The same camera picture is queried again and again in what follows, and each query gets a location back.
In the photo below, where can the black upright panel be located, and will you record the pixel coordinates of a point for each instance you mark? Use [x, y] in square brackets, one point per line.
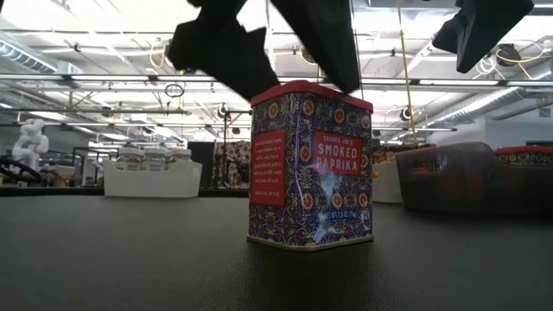
[201, 162]

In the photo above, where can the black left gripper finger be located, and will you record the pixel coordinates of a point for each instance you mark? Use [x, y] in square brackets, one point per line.
[322, 43]
[224, 52]

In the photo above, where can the low white plastic bin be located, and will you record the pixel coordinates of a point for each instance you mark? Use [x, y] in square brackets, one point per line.
[151, 183]

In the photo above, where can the brown taco seasoning packet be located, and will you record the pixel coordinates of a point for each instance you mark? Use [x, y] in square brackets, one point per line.
[382, 155]

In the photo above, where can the dark grey translucent bin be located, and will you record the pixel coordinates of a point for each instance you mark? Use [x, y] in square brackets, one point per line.
[449, 185]

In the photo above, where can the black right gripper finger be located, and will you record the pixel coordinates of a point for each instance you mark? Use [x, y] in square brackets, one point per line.
[479, 30]

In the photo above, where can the floral patterned cloth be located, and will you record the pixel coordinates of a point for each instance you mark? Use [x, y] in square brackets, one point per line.
[235, 160]

